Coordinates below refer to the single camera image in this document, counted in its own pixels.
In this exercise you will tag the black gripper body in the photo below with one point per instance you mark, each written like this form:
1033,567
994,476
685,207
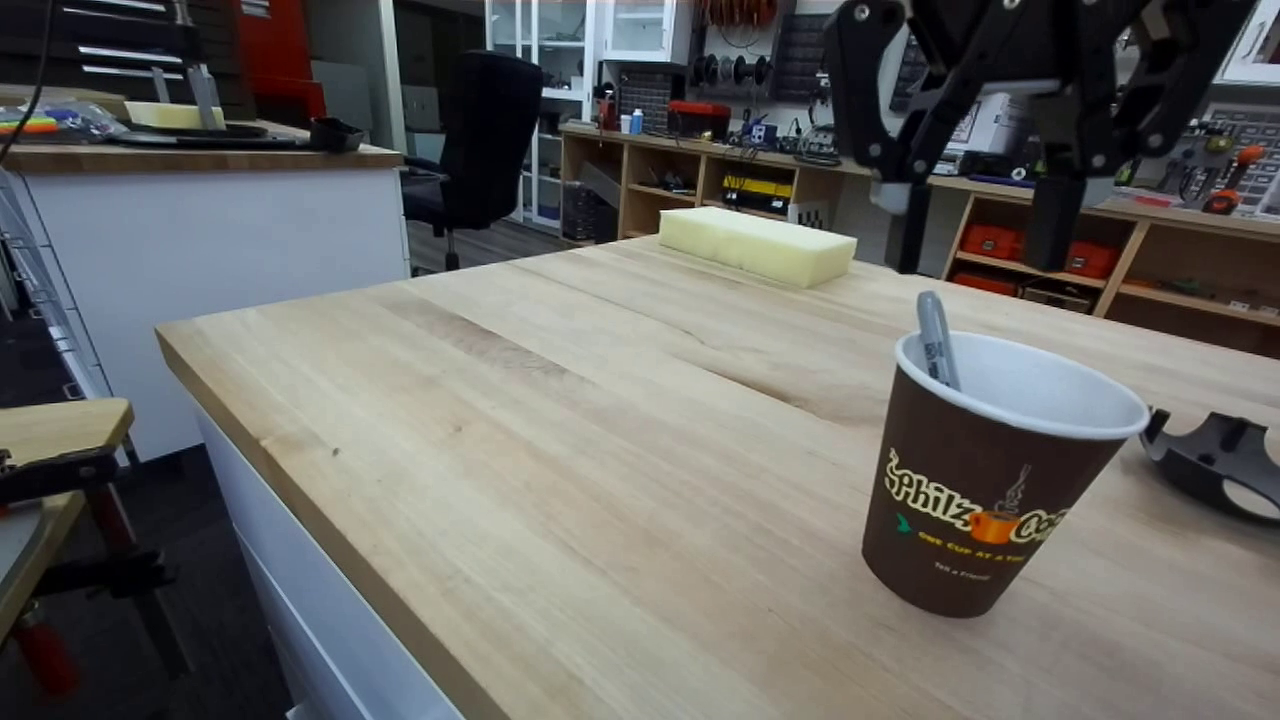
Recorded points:
1040,34

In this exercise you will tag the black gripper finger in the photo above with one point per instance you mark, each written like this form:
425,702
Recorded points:
897,144
1091,134

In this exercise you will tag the grey marker with black cap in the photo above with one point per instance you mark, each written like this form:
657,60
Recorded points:
937,338

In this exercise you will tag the brown paper coffee cup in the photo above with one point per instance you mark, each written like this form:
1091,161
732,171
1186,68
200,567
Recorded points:
978,476

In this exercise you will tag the yellow foam block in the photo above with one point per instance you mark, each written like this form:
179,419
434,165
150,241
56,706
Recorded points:
764,251

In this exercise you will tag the wooden shelf unit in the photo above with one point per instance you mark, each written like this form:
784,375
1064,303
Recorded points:
1168,271

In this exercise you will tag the black office chair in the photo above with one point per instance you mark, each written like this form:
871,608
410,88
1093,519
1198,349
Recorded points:
491,118

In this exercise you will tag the red tool cabinet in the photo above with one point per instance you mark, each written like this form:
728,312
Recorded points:
279,60

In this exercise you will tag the white cabinet with wood top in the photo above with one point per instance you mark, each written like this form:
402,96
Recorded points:
114,241

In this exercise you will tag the small wooden side stand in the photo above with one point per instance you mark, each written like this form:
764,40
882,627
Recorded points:
65,529

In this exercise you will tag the black metal bracket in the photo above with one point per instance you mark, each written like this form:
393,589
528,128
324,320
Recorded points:
1223,461

